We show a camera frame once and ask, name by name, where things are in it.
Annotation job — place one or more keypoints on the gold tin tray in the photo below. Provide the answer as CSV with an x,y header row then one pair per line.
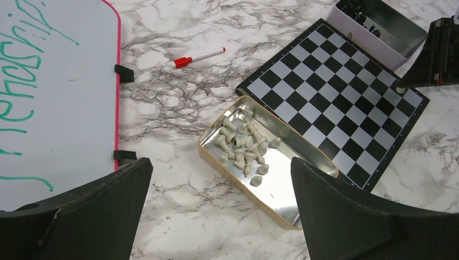
x,y
275,196

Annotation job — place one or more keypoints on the black white chess board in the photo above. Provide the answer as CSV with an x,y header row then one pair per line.
x,y
339,98

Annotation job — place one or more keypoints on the silver white tin tray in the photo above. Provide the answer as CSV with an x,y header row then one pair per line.
x,y
380,30

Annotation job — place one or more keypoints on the pile of black pieces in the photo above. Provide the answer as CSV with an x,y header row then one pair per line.
x,y
355,10

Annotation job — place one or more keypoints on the black board clip lower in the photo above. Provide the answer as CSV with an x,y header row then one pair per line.
x,y
120,155

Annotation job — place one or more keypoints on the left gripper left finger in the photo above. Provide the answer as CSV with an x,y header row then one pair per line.
x,y
97,220

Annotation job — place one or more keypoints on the white piece base up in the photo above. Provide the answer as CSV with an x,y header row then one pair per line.
x,y
229,135

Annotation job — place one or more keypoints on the white queen piece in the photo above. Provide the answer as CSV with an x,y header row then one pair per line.
x,y
221,142

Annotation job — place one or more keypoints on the white board pink rim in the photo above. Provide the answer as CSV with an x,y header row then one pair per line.
x,y
59,97

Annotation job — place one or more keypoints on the black board clip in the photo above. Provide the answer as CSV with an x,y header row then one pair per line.
x,y
125,74
120,155

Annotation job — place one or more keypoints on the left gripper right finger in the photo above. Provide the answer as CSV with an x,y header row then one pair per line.
x,y
341,221

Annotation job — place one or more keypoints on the white pawn top tin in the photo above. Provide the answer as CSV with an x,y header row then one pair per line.
x,y
248,117

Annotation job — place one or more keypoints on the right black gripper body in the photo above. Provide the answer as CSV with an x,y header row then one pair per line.
x,y
437,63

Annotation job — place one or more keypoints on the black board clip upper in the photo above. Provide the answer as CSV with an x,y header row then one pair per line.
x,y
125,74

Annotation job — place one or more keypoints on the red capped white marker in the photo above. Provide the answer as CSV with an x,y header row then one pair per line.
x,y
185,61

